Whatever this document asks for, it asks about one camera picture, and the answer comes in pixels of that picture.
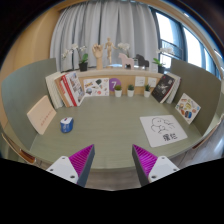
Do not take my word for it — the white cartoon-print mouse pad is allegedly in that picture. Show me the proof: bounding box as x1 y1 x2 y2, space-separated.
139 114 189 148

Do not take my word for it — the green desk partition panel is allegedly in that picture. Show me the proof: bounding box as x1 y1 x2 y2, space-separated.
0 57 58 151
169 58 223 137

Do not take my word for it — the white card with stickers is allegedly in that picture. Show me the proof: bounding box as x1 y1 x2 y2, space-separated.
83 77 110 98

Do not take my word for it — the black cover book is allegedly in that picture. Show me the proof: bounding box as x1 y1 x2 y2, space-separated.
151 73 176 104

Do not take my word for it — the purple round number sign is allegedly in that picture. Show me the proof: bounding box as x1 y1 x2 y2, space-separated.
108 77 122 93

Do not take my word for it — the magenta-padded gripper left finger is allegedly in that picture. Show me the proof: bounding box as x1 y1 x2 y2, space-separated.
45 143 96 188

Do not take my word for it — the white wall socket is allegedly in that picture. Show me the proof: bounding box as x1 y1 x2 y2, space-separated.
134 76 146 87
147 77 158 88

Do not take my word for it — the red-spined photo cover book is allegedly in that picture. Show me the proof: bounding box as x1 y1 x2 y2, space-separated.
61 70 87 108

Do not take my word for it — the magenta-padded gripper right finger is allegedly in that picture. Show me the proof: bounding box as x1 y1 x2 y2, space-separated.
131 143 181 187

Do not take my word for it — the wooden hand model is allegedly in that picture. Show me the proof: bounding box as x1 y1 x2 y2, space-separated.
91 43 105 71

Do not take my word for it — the grey pleated curtain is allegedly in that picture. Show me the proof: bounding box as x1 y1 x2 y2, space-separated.
49 0 159 73

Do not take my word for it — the blue and white computer mouse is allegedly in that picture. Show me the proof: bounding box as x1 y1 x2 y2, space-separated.
59 116 75 134

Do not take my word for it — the beige thin book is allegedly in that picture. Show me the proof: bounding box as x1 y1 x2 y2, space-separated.
26 95 58 136

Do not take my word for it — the pink horse figure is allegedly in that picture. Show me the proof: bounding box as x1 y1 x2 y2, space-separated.
118 52 135 70

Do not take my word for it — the small plant in white pot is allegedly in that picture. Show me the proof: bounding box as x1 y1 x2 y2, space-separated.
143 83 152 98
126 84 136 98
114 84 123 98

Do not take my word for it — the white orchid in black pot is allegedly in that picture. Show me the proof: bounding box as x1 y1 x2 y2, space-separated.
152 47 176 74
61 43 90 72
117 42 132 58

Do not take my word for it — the tan kraft notebook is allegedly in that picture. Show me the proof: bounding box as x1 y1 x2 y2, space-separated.
54 75 72 109

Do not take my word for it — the window with dark frame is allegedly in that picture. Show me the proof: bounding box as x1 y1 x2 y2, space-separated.
151 9 223 79

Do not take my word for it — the wooden desk shelf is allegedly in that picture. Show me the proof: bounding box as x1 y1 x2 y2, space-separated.
49 67 164 98

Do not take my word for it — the white spiral notebook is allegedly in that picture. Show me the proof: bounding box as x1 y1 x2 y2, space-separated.
165 72 182 105

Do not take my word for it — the black horse figure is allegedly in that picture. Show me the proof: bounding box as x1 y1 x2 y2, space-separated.
134 53 150 70

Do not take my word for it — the thin white and red book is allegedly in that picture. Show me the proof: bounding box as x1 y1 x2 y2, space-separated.
59 78 76 108

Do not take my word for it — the food sticker sheet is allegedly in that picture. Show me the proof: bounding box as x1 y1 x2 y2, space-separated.
174 92 202 125

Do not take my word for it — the wooden mannequin figure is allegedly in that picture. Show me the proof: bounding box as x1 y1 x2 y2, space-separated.
104 37 118 68

